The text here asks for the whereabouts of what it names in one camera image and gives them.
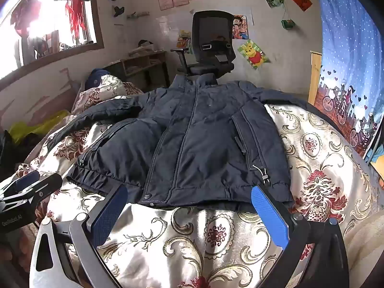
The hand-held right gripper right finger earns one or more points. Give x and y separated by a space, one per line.
270 216

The small green hanging box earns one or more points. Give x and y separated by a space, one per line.
288 24

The green wall photo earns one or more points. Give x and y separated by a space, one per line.
275 1

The black office chair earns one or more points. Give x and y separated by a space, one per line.
210 33

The beige fleece bed sheet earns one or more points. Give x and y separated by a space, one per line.
369 234

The white wall sheet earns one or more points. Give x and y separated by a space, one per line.
171 24

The navy padded jacket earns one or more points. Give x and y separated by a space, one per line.
195 132

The pile of papers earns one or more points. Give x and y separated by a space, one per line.
144 48

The blue dotted curtain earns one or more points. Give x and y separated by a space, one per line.
345 36

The floral satin bedspread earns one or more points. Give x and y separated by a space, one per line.
210 237

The yellow-green cloth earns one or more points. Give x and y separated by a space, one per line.
39 126

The wooden shelf desk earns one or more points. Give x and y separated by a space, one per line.
141 64

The dark blue bag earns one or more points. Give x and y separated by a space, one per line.
96 78

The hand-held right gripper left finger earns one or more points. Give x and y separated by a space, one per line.
109 216

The colourful cartoon wall poster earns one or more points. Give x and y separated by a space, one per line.
183 40

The red hanging garment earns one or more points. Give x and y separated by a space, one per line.
30 10
75 12

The window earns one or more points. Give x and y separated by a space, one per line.
48 6

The yellow bear wall poster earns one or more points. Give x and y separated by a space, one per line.
254 55

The light wooden board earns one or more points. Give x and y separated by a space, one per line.
315 75

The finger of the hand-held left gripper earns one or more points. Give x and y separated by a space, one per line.
27 180
46 186

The anime wall poster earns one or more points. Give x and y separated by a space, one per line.
240 27

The black cloth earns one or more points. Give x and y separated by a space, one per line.
6 153

